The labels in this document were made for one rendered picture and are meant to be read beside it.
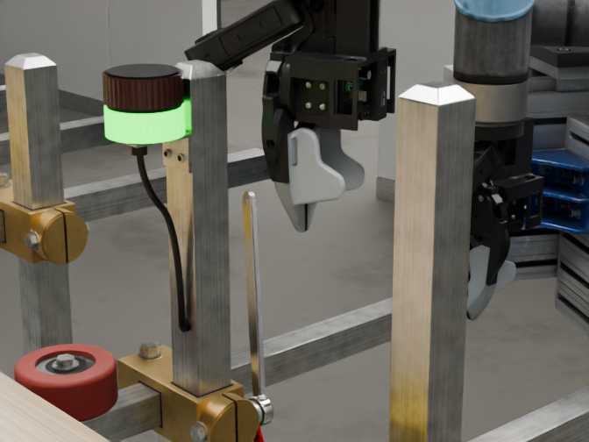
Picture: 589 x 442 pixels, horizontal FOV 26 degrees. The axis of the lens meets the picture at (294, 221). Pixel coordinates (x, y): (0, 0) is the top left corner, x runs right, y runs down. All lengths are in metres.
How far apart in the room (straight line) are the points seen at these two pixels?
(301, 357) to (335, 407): 1.84
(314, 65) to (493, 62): 0.33
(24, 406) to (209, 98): 0.27
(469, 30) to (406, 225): 0.47
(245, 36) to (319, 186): 0.13
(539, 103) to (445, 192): 0.89
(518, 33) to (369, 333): 0.32
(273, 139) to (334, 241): 3.15
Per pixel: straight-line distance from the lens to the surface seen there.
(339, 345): 1.20
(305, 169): 1.01
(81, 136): 1.57
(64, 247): 1.20
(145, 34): 5.51
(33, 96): 1.18
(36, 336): 1.26
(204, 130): 0.98
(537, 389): 3.15
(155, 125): 0.94
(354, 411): 2.99
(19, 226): 1.22
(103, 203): 1.30
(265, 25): 0.99
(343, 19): 0.97
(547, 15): 1.35
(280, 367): 1.16
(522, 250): 1.72
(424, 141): 0.79
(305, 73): 0.97
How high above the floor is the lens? 1.32
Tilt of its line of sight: 18 degrees down
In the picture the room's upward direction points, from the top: straight up
